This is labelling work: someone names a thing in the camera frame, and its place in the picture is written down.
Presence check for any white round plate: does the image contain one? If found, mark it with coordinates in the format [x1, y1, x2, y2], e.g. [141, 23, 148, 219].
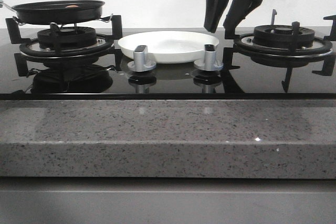
[118, 31, 219, 64]

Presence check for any fried egg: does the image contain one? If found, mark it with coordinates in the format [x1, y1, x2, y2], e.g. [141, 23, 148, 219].
[65, 5, 79, 8]

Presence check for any black frying pan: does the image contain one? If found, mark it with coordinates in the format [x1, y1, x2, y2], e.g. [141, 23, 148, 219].
[1, 0, 105, 17]

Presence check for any black right gas burner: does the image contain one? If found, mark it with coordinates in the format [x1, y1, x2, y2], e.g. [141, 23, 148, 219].
[253, 25, 315, 49]

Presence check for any black gas burner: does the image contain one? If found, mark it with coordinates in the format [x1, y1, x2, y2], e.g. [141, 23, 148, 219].
[253, 25, 315, 49]
[37, 27, 97, 49]

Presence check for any silver right stove knob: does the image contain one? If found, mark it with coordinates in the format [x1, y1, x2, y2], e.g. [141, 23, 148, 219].
[194, 44, 223, 71]

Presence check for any silver stove knob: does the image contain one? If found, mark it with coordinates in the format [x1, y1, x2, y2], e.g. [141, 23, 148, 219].
[128, 45, 156, 72]
[194, 44, 223, 71]

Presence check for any black right burner grate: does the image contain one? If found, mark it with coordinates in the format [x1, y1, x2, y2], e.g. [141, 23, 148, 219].
[225, 9, 335, 63]

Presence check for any black burner grate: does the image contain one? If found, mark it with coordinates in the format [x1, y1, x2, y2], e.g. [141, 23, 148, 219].
[6, 15, 122, 61]
[225, 9, 335, 63]

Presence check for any silver left stove knob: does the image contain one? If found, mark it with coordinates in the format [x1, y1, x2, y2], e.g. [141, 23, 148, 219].
[128, 45, 156, 72]

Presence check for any black glass gas cooktop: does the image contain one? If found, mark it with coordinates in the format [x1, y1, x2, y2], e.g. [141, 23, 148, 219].
[1, 29, 335, 100]

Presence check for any black left gas burner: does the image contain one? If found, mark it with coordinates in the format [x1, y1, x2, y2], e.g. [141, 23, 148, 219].
[37, 27, 97, 49]

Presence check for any black left burner grate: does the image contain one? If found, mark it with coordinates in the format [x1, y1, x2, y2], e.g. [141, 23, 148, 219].
[6, 15, 122, 61]

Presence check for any grey cabinet drawer front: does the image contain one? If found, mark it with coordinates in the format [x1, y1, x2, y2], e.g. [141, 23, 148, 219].
[1, 178, 335, 223]

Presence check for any chrome wire pan support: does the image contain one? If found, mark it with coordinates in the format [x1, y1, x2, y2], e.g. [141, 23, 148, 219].
[5, 13, 112, 27]

